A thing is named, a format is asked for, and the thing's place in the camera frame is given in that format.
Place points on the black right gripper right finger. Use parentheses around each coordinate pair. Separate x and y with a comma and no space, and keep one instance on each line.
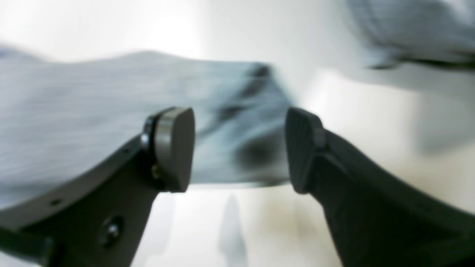
(375,219)

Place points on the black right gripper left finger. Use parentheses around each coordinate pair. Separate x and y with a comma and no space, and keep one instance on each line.
(98,219)

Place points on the grey t-shirt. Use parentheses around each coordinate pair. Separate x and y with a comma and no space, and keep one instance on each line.
(239,63)

